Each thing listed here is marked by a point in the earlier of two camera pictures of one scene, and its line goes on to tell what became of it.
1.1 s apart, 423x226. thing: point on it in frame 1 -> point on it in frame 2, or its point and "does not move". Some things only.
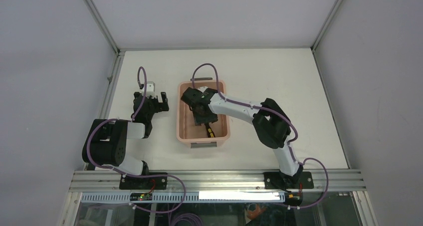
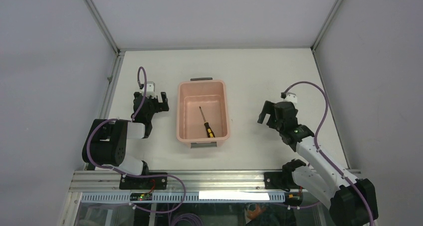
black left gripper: x=151 y=102 does not move
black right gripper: x=205 y=117 -> x=273 y=112
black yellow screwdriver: x=210 y=131 does not move
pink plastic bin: x=186 y=130 does not move
